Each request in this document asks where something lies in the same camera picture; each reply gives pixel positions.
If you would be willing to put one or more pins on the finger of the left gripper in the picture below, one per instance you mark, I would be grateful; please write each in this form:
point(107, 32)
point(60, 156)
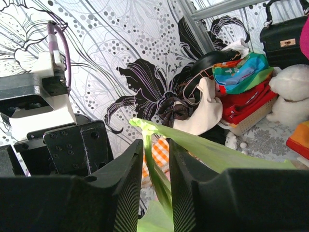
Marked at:
point(79, 150)
point(9, 164)

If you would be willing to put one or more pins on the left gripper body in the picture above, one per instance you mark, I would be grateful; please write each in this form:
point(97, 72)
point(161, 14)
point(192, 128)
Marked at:
point(29, 91)

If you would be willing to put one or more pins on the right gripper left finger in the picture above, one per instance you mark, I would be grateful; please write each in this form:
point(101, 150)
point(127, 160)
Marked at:
point(106, 201)

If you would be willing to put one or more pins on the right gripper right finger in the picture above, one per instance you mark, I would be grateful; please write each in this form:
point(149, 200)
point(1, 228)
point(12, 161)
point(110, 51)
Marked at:
point(237, 200)

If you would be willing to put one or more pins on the green trash bag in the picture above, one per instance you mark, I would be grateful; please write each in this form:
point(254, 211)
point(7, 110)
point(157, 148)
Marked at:
point(215, 156)

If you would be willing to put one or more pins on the cream canvas tote bag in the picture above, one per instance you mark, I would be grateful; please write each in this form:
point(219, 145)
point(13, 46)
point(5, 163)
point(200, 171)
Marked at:
point(208, 113)

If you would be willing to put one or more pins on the magenta cloth bag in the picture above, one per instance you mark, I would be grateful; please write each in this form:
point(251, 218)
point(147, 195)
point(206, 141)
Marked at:
point(304, 39)

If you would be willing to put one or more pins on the orange checked towel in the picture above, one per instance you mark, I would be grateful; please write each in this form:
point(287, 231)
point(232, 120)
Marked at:
point(160, 153)

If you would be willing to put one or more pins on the rainbow striped cloth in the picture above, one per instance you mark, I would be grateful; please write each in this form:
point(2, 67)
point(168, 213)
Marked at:
point(299, 140)

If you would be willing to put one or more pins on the red cloth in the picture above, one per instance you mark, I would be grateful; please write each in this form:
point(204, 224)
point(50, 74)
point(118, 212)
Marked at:
point(237, 107)

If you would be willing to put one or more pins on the white fluffy plush lamb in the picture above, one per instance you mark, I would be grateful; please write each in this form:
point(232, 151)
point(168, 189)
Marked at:
point(292, 105)

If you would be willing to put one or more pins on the colourful printed cloth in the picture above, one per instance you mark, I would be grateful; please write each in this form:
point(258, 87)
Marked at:
point(238, 76)

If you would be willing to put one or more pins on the black hat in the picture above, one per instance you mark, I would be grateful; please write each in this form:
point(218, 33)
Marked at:
point(214, 57)

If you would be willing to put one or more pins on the black leather handbag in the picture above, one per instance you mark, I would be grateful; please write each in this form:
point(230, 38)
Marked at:
point(281, 41)

